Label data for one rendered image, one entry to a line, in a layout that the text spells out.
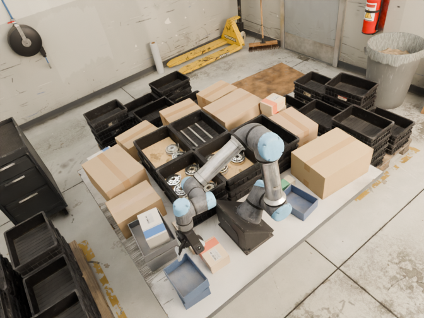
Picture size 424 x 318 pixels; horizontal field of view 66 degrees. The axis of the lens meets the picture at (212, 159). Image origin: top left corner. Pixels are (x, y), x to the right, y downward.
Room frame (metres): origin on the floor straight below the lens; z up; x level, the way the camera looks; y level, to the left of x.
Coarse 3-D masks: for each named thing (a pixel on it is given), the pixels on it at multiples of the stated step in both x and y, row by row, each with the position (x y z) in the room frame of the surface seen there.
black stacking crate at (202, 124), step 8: (200, 112) 2.18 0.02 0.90; (184, 120) 2.12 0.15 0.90; (192, 120) 2.15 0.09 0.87; (200, 120) 2.18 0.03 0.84; (208, 120) 2.08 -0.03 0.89; (176, 128) 2.08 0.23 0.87; (184, 128) 2.11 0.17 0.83; (192, 128) 2.09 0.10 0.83; (208, 128) 2.05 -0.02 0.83; (216, 128) 1.97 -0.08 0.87; (184, 136) 2.01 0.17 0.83; (192, 136) 1.99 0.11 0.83; (200, 136) 1.97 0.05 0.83; (208, 136) 1.95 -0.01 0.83; (192, 144) 1.89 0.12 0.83
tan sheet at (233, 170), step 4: (248, 160) 1.60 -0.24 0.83; (228, 164) 1.61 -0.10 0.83; (244, 164) 1.58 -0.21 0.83; (248, 164) 1.57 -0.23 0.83; (252, 164) 1.56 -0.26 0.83; (228, 168) 1.56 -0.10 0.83; (232, 168) 1.56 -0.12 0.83; (236, 168) 1.55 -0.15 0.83; (240, 168) 1.54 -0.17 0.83; (244, 168) 1.53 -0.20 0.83; (228, 172) 1.53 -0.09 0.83; (232, 172) 1.52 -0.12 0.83; (236, 172) 1.51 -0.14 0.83; (224, 176) 1.50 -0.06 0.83; (228, 176) 1.49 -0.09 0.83; (232, 176) 1.49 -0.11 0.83
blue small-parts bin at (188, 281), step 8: (184, 256) 0.98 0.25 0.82; (176, 264) 0.95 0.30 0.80; (184, 264) 0.96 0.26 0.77; (192, 264) 0.94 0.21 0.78; (168, 272) 0.92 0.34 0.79; (176, 272) 0.92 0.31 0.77; (184, 272) 0.91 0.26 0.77; (192, 272) 0.90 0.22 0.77; (200, 272) 0.87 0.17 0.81; (176, 280) 0.87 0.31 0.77; (184, 280) 0.87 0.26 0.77; (192, 280) 0.86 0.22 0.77; (200, 280) 0.85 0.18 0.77; (176, 288) 0.80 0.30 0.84; (184, 288) 0.82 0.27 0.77; (192, 288) 0.81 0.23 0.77; (200, 288) 0.79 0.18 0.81; (184, 296) 0.78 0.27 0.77; (192, 296) 0.76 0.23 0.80
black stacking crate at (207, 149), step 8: (224, 136) 1.80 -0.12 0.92; (208, 144) 1.75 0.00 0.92; (216, 144) 1.77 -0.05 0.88; (224, 144) 1.80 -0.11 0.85; (200, 152) 1.71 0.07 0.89; (208, 152) 1.74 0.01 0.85; (240, 152) 1.71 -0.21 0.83; (248, 152) 1.62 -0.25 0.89; (256, 168) 1.45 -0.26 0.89; (248, 176) 1.43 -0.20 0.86; (256, 176) 1.45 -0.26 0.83; (232, 184) 1.38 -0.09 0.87; (240, 184) 1.40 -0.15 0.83
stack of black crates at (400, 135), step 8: (376, 112) 2.47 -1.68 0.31; (384, 112) 2.40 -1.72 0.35; (392, 112) 2.34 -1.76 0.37; (392, 120) 2.32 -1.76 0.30; (400, 120) 2.26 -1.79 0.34; (408, 120) 2.20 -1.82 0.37; (392, 128) 2.24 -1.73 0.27; (400, 128) 2.22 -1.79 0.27; (408, 128) 2.09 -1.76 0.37; (392, 136) 2.04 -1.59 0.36; (400, 136) 2.06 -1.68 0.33; (408, 136) 2.12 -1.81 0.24; (392, 144) 2.03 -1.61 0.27; (400, 144) 2.07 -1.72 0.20; (392, 152) 2.04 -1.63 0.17
